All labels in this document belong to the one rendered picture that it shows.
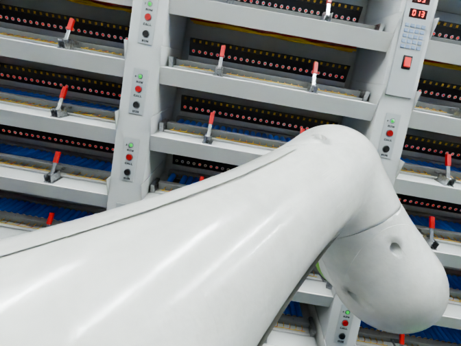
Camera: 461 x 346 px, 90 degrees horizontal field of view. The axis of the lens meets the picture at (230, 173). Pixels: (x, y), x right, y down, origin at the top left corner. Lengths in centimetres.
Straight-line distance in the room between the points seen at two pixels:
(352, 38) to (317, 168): 64
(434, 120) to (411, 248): 62
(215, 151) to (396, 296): 51
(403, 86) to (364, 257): 61
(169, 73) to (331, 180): 59
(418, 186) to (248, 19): 66
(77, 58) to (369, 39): 80
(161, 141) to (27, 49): 44
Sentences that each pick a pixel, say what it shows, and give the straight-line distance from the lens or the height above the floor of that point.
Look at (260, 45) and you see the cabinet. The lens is 93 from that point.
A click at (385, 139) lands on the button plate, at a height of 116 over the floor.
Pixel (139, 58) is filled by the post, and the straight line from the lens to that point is 74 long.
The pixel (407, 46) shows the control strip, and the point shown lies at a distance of 84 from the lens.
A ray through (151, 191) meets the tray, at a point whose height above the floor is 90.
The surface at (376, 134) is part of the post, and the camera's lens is 76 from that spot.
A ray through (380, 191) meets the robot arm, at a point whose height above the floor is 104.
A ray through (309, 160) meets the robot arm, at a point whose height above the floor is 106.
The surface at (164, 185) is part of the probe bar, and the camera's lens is 76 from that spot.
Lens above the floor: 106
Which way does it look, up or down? 5 degrees down
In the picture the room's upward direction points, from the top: 10 degrees clockwise
